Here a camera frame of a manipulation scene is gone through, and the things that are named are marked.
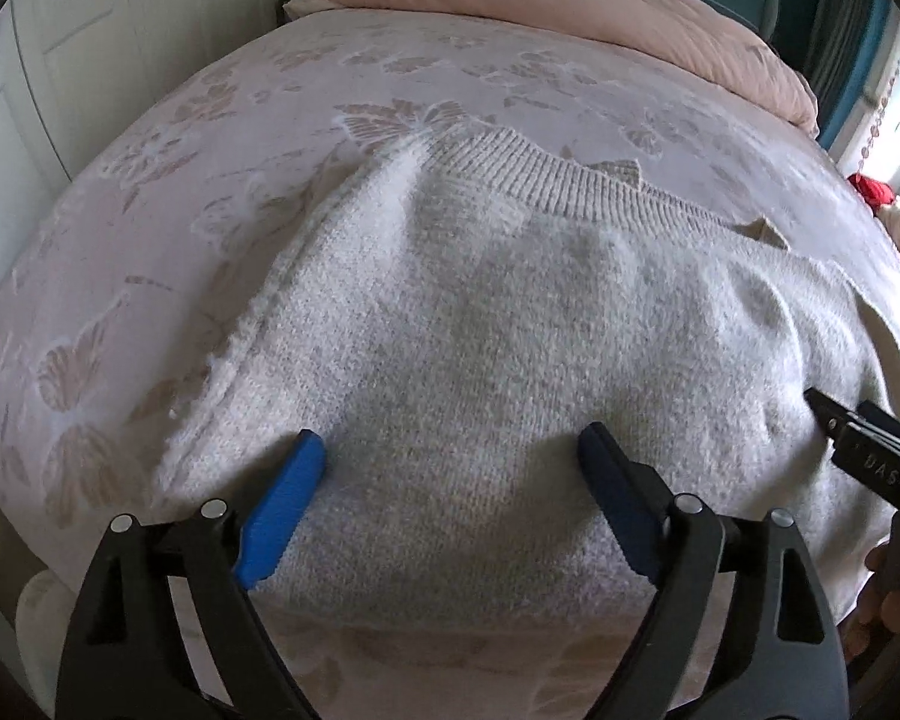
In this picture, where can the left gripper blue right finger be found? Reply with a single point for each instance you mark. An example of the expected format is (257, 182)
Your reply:
(630, 495)

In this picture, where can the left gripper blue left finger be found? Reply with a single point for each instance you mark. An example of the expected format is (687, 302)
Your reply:
(270, 524)

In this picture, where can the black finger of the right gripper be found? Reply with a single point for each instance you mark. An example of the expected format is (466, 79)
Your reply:
(831, 416)

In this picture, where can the white knit sweater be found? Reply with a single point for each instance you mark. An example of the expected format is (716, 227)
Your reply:
(451, 317)

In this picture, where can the person's right hand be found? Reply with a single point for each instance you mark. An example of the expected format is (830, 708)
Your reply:
(873, 607)

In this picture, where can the red and white plush toy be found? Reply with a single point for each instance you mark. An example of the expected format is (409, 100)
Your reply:
(896, 221)

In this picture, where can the white pillow on floor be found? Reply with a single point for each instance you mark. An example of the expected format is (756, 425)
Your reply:
(42, 617)

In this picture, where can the pink floral bedspread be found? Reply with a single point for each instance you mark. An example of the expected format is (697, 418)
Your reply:
(112, 316)

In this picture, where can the white wardrobe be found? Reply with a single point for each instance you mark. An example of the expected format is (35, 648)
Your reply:
(75, 73)

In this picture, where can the pink folded quilt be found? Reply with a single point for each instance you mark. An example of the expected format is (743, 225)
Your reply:
(688, 34)

